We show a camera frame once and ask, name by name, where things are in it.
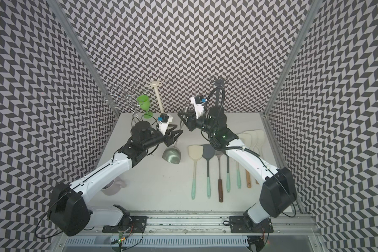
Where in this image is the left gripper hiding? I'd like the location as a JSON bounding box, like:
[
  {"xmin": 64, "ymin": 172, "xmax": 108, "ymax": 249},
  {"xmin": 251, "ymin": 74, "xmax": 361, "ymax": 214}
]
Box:
[{"xmin": 142, "ymin": 124, "xmax": 183, "ymax": 150}]

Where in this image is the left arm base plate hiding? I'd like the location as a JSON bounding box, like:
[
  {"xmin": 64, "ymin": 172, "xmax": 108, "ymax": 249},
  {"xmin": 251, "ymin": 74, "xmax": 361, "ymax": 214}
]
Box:
[{"xmin": 102, "ymin": 216, "xmax": 148, "ymax": 234}]

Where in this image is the grey spatula mint handle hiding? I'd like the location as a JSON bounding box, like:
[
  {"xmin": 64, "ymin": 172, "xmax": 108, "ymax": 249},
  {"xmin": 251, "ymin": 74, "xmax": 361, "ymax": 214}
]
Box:
[
  {"xmin": 225, "ymin": 155, "xmax": 231, "ymax": 193},
  {"xmin": 202, "ymin": 144, "xmax": 215, "ymax": 198}
]

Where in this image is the pink ceramic mug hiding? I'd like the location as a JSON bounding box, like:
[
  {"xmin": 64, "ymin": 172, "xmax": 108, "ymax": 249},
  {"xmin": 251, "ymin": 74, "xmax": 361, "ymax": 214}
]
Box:
[{"xmin": 101, "ymin": 177, "xmax": 127, "ymax": 196}]

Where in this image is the chrome wire mug tree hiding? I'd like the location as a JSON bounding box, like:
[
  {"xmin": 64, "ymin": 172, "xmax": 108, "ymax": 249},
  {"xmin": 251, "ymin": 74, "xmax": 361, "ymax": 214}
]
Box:
[{"xmin": 104, "ymin": 81, "xmax": 143, "ymax": 124}]

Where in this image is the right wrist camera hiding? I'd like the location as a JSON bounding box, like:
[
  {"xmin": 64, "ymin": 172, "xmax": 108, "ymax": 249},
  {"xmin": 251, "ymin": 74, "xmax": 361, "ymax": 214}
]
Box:
[{"xmin": 190, "ymin": 95, "xmax": 207, "ymax": 119}]

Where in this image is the cream spatula mint handle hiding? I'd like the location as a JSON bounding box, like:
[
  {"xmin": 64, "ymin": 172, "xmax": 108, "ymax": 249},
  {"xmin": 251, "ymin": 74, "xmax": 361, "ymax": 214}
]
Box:
[{"xmin": 236, "ymin": 162, "xmax": 242, "ymax": 189}]

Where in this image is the cream wide turner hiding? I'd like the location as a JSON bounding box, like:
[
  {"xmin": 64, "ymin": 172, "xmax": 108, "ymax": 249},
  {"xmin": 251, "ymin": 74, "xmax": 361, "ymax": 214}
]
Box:
[{"xmin": 188, "ymin": 145, "xmax": 203, "ymax": 200}]

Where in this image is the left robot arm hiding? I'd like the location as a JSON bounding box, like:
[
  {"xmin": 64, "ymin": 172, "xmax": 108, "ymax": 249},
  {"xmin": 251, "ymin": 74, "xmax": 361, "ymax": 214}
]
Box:
[{"xmin": 44, "ymin": 121, "xmax": 183, "ymax": 236}]

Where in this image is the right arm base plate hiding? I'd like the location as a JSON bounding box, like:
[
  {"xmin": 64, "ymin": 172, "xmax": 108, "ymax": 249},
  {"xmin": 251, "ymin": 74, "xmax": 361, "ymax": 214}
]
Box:
[{"xmin": 229, "ymin": 216, "xmax": 274, "ymax": 234}]

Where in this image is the dark grey utensil rack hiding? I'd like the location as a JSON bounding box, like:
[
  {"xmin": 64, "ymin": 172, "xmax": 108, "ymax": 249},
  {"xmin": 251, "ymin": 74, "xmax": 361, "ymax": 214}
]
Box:
[{"xmin": 212, "ymin": 78, "xmax": 226, "ymax": 108}]

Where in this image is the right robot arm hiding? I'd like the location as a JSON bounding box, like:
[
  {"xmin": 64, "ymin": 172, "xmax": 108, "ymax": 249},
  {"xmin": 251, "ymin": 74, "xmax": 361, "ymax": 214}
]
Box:
[{"xmin": 178, "ymin": 87, "xmax": 297, "ymax": 224}]

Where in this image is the cream utensil rack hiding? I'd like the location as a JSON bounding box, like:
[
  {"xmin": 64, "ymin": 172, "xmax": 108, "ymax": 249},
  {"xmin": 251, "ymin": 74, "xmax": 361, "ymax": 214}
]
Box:
[{"xmin": 149, "ymin": 79, "xmax": 165, "ymax": 113}]

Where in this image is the cream spatula wooden handle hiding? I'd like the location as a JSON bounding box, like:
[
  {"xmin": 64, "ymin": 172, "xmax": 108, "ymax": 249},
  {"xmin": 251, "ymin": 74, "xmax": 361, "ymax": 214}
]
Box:
[
  {"xmin": 255, "ymin": 130, "xmax": 266, "ymax": 159},
  {"xmin": 238, "ymin": 133, "xmax": 252, "ymax": 188}
]

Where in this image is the all steel turner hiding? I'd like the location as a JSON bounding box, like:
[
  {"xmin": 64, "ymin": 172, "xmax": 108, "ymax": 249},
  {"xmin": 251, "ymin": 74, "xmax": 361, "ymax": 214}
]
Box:
[{"xmin": 162, "ymin": 120, "xmax": 183, "ymax": 164}]

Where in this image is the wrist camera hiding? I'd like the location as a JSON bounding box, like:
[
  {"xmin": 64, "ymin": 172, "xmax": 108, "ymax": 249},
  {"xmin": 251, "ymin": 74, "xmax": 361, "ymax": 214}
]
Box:
[
  {"xmin": 190, "ymin": 95, "xmax": 207, "ymax": 119},
  {"xmin": 157, "ymin": 113, "xmax": 173, "ymax": 135}
]

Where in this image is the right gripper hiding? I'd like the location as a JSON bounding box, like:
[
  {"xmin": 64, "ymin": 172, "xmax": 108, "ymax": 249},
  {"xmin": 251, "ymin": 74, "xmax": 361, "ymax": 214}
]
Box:
[{"xmin": 177, "ymin": 110, "xmax": 217, "ymax": 135}]

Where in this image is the steel turner brown handle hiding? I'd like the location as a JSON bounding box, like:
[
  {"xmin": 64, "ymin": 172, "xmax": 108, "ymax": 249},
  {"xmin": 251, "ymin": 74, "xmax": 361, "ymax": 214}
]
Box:
[{"xmin": 215, "ymin": 151, "xmax": 223, "ymax": 203}]

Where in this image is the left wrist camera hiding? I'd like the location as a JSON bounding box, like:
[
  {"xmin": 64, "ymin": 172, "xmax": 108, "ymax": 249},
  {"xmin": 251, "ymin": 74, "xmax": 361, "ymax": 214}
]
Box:
[{"xmin": 157, "ymin": 113, "xmax": 173, "ymax": 135}]

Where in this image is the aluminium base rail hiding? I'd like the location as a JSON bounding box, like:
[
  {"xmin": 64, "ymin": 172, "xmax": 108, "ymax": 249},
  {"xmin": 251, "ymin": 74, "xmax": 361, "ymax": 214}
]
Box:
[{"xmin": 66, "ymin": 212, "xmax": 326, "ymax": 252}]

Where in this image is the green plastic goblet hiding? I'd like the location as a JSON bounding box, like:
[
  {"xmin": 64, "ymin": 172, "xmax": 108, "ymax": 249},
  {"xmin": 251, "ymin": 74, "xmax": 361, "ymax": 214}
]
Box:
[{"xmin": 136, "ymin": 95, "xmax": 153, "ymax": 119}]

